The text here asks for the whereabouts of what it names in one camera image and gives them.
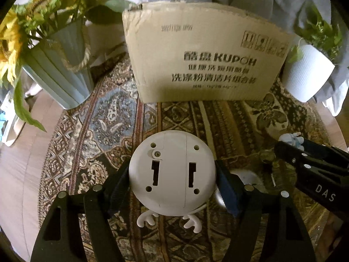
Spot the grey ribbed flower vase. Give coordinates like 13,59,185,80
23,18,94,110

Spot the white round deer toy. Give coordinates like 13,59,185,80
129,130,216,234

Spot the white box on floor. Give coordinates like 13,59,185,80
1,91,25,147

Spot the brown cardboard box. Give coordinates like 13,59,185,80
122,1,292,103

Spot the silver egg-shaped object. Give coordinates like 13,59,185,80
214,169,268,209

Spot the small white blue figurine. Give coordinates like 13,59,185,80
279,132,305,151

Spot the green leafy plant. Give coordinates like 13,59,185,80
291,0,343,62

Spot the patterned round table cloth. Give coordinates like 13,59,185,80
38,56,337,261

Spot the yellow sunflower bouquet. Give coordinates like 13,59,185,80
1,0,134,130

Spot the white plant pot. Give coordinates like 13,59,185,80
281,44,335,102

